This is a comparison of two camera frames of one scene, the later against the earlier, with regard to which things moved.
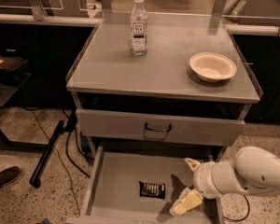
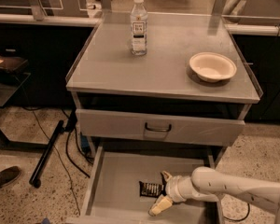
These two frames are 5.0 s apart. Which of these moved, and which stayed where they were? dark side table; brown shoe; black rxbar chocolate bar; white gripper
Moved: white gripper
Stayed: black rxbar chocolate bar; dark side table; brown shoe
